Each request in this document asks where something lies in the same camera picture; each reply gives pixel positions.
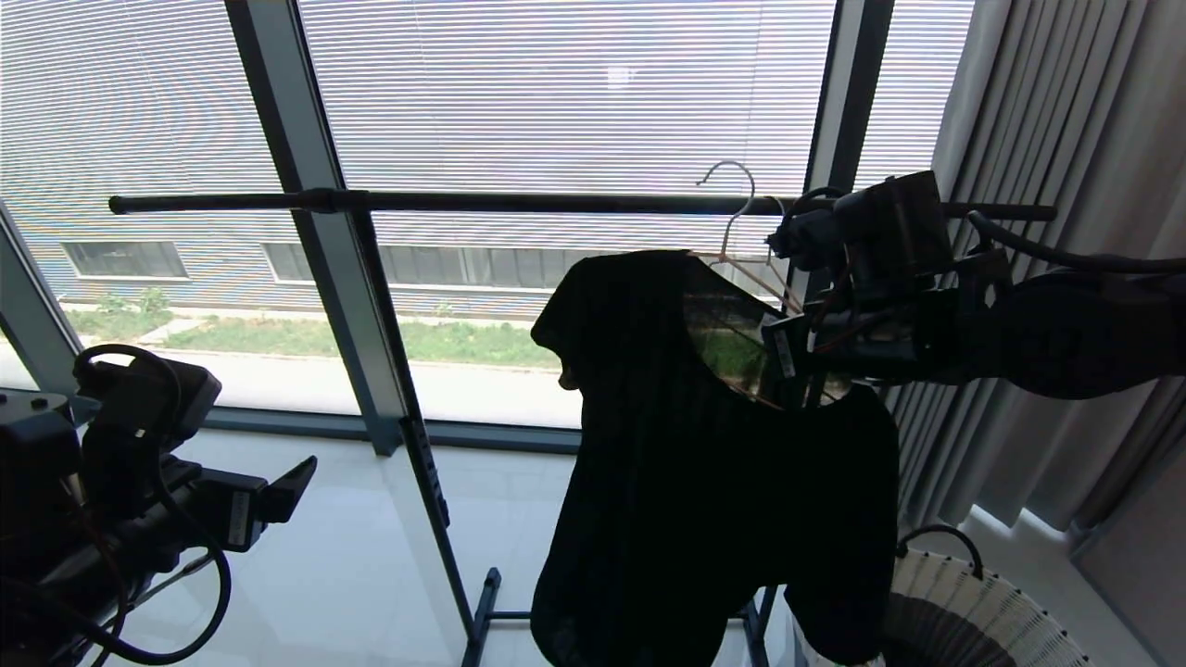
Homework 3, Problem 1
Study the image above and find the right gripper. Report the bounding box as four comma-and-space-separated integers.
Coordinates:
761, 254, 1016, 384

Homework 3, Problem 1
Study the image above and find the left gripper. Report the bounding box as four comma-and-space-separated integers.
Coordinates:
125, 455, 319, 576

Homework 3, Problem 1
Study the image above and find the pink clothes hanger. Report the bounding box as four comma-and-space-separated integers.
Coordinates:
690, 159, 839, 409

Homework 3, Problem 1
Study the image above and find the black garment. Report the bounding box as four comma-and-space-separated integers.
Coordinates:
529, 247, 902, 667

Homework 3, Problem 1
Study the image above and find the white laundry basket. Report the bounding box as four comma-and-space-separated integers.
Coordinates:
880, 524, 1095, 667

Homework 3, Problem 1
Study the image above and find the black clothes rack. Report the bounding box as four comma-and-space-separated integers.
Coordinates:
108, 188, 1058, 667

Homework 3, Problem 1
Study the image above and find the beige curtain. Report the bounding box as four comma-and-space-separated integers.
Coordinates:
885, 0, 1186, 557

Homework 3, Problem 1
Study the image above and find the window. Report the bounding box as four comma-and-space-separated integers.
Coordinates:
0, 0, 975, 457

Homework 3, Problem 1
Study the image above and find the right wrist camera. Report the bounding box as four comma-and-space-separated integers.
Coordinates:
767, 171, 956, 279

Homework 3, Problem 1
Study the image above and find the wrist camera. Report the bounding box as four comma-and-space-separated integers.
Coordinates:
79, 359, 223, 464
767, 171, 956, 279

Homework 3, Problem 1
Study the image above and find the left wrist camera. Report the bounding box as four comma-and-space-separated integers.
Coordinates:
79, 359, 223, 464

